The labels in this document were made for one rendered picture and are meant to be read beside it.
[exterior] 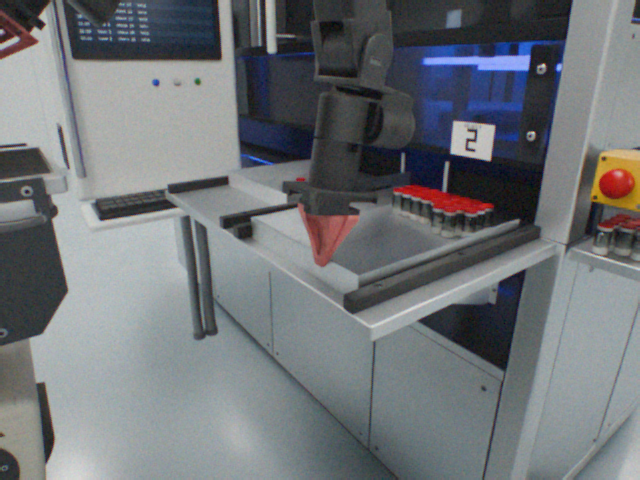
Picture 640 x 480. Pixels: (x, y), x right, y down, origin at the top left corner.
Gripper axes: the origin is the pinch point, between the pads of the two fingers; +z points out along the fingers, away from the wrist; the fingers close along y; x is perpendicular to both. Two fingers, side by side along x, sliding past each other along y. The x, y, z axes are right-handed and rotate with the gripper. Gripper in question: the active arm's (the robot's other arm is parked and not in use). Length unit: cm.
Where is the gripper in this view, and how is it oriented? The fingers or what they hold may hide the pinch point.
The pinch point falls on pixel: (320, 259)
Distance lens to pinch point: 53.6
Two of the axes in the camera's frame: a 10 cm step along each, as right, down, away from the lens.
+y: 7.9, -0.5, 6.1
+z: -1.4, 9.6, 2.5
